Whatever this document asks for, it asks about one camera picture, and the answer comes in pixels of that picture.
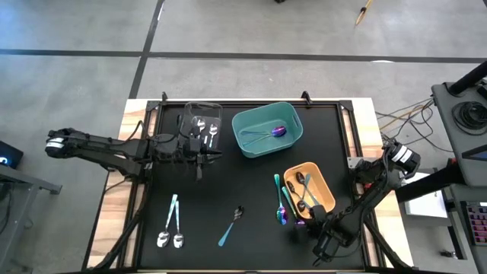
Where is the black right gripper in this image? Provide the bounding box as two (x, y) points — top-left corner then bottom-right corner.
(303, 205), (343, 264)

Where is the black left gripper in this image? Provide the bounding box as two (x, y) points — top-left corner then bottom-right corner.
(178, 131), (223, 181)

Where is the clear plastic bin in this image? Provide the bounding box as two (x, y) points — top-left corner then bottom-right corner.
(175, 100), (224, 165)

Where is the mustard orange plastic bin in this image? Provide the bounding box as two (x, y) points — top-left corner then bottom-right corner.
(283, 161), (337, 221)

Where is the black table mat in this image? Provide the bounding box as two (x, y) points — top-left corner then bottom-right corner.
(150, 105), (364, 269)

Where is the teal plastic bin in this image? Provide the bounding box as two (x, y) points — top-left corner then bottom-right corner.
(231, 101), (304, 159)

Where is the white box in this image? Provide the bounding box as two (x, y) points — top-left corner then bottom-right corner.
(403, 170), (449, 219)

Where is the black cart beam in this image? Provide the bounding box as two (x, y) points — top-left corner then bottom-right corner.
(395, 161), (467, 203)

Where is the lit keypad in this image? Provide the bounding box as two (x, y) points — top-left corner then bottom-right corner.
(466, 200), (487, 247)

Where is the grey equipment cart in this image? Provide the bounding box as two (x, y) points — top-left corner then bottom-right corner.
(431, 78), (487, 188)

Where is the dark tablet screen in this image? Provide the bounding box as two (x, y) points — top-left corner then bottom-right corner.
(462, 144), (487, 163)

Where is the grey side table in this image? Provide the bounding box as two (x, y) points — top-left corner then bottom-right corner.
(0, 164), (63, 267)

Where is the black computer with blue light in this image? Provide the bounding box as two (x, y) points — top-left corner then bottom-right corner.
(0, 139), (24, 170)

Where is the yellow black stick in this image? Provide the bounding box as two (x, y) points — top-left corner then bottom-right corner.
(354, 0), (374, 27)

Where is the black pole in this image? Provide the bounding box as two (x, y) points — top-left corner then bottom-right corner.
(447, 60), (487, 97)

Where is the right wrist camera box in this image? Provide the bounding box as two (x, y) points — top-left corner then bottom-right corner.
(318, 223), (339, 248)

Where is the yellow floor cable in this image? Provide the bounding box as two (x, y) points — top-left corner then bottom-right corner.
(378, 103), (427, 132)

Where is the black cable coil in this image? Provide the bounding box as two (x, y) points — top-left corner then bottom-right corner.
(451, 100), (487, 136)

